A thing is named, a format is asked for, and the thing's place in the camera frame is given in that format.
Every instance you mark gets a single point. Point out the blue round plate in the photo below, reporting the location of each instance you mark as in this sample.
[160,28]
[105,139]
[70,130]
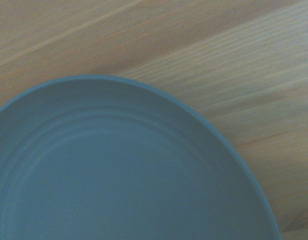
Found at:
[106,170]

